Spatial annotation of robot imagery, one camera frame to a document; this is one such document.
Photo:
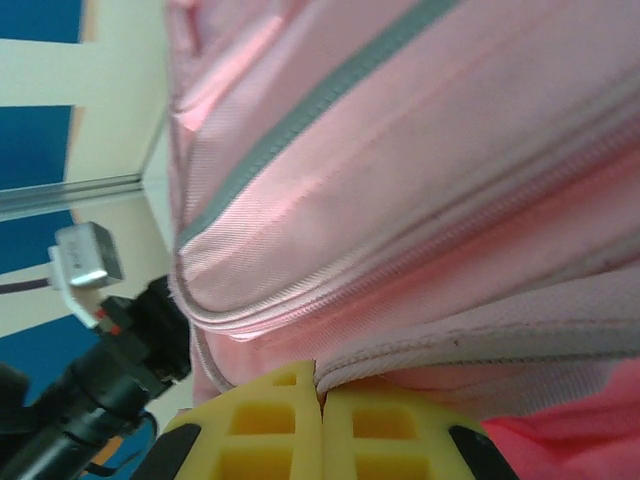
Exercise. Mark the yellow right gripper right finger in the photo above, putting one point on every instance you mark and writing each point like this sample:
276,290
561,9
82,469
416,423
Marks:
390,430

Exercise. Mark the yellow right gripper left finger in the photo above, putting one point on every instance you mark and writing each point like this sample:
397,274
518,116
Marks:
260,425

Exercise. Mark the pink student backpack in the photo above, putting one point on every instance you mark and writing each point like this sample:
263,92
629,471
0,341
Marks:
400,150

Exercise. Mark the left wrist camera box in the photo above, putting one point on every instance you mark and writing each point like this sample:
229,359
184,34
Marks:
85,255

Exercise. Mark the aluminium frame post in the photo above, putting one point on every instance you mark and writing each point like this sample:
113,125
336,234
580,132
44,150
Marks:
75,192

